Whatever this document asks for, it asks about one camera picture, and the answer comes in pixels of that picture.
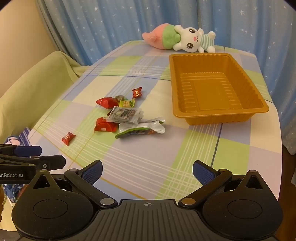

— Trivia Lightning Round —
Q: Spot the blue patterned bag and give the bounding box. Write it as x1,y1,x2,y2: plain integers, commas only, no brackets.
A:
4,127,31,202

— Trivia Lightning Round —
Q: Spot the large red snack packet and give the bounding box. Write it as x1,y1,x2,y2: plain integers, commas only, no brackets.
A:
94,117,119,133
96,97,121,109

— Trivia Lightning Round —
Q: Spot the small red candy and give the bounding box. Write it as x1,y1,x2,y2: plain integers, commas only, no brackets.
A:
132,86,143,99
61,132,76,146

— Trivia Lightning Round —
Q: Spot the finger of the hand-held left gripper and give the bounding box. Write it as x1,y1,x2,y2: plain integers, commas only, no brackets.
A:
0,144,42,158
0,154,66,171

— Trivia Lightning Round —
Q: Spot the silver printed snack packet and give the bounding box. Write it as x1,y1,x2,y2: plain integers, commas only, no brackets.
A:
106,106,144,124

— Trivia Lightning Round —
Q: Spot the yellow-green candy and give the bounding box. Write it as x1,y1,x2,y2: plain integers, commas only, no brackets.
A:
118,98,136,107

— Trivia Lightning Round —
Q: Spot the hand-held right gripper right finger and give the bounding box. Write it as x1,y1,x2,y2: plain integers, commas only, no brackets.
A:
179,160,269,208

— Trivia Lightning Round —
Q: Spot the white rabbit plush toy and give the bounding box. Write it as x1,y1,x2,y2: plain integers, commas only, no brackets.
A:
142,24,216,53

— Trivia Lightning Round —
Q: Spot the blue star-print curtain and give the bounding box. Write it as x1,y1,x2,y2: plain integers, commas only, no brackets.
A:
37,0,296,156

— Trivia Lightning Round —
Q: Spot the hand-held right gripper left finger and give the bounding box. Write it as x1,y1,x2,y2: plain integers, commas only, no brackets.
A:
29,160,117,209

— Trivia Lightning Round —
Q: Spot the checked tablecloth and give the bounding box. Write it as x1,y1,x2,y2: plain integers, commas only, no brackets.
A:
28,40,284,202

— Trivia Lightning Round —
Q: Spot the light green cloth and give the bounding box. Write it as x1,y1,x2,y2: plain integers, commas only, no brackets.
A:
0,51,89,139

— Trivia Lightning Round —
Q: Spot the silver and green pouch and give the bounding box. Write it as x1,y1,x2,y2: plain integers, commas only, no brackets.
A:
115,118,166,139

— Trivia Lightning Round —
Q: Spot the orange plastic tray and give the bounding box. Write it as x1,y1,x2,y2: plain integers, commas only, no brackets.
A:
169,53,269,126

